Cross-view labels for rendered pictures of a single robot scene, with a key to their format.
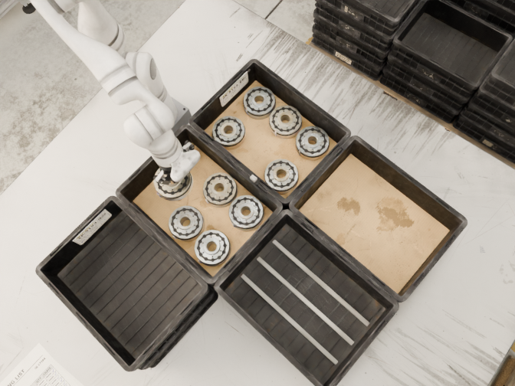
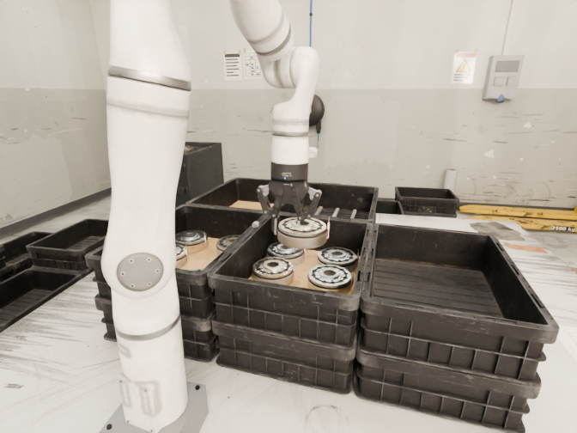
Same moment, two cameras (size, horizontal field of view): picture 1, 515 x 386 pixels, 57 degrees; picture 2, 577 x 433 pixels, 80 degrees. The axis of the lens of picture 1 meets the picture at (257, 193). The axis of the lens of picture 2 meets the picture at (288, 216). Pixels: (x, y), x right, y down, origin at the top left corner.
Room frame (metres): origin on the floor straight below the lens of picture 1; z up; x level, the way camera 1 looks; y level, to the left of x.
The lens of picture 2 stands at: (0.90, 0.75, 1.26)
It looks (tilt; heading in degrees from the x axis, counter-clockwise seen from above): 20 degrees down; 234
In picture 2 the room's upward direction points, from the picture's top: straight up
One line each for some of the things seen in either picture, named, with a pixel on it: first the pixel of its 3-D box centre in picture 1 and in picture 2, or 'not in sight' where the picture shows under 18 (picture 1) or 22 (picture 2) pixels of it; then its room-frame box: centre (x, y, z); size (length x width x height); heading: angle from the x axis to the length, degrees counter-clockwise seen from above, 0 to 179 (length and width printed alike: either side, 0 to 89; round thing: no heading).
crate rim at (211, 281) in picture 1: (198, 200); (302, 248); (0.44, 0.17, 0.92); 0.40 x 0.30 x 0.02; 38
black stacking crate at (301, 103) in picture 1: (269, 135); (192, 253); (0.62, -0.07, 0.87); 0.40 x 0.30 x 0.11; 38
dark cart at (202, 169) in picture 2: not in sight; (184, 204); (0.07, -1.79, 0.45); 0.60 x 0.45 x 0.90; 43
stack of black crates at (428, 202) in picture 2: not in sight; (421, 222); (-1.31, -0.61, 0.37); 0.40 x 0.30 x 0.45; 133
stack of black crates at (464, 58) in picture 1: (440, 61); (26, 327); (1.09, -0.92, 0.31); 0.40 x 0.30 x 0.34; 43
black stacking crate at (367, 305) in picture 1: (304, 298); (331, 215); (0.12, -0.07, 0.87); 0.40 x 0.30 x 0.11; 38
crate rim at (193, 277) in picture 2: (268, 129); (191, 234); (0.62, -0.07, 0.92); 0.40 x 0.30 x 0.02; 38
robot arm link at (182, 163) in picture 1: (170, 152); (292, 144); (0.48, 0.19, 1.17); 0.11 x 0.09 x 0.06; 41
